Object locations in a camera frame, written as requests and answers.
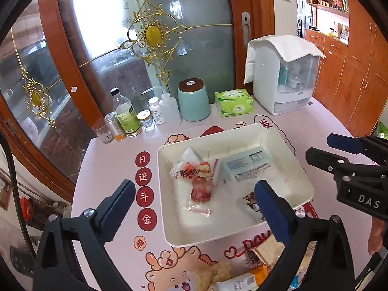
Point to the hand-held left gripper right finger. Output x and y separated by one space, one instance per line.
270 209

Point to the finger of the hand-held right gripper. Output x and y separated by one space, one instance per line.
326 157
342 143

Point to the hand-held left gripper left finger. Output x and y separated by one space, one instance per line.
118 208

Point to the brown printed snack packet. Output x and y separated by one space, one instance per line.
250 207

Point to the white rectangular plastic tray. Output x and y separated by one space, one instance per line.
282 182

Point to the brown paper snack packet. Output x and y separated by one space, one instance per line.
268 250

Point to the light blue snack packet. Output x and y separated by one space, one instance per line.
247 163

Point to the orange snack packet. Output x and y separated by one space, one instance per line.
261 273

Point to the clear packet of red jelly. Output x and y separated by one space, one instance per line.
200 194

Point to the red and white snack packet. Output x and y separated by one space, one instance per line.
189 169

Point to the white printed snack packet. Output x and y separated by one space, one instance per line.
236 283

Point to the person's right hand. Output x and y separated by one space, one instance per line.
377 235

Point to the green packet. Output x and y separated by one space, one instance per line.
382 131

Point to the wooden cabinet with shelves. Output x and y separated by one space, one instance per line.
348 75

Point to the clear glass tumbler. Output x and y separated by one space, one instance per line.
101 132

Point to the silver and orange can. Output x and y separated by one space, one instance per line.
115 127

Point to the small gold lid glass jar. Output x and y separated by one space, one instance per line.
146 121

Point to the red round tin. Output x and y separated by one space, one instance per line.
26 208

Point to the green label clear bottle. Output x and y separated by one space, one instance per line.
127 115

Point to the white appliance with cloth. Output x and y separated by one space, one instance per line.
266 81

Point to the white pill bottle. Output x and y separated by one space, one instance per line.
157 110

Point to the green tissue pack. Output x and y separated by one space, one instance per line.
235 103

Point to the white folded towel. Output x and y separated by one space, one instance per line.
291 45

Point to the clear plastic squeeze bottle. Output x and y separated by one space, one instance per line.
170 109

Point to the teal canister with brown lid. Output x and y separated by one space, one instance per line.
194 103

